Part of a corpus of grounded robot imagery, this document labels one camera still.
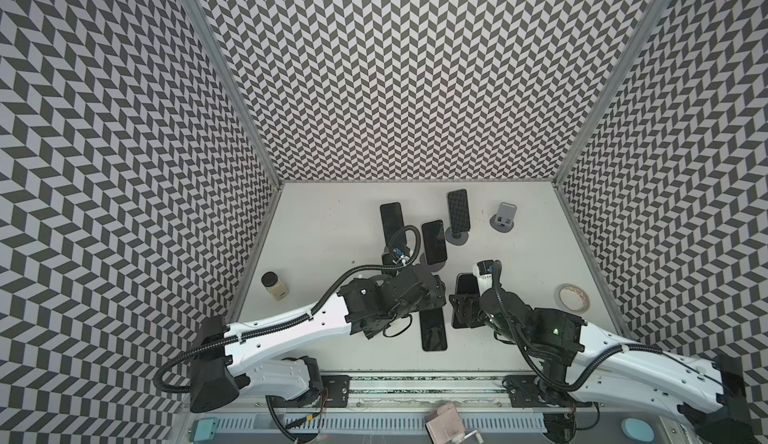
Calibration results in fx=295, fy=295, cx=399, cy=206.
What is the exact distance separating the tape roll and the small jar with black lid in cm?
83

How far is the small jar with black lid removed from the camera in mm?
823

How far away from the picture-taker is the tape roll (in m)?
0.88
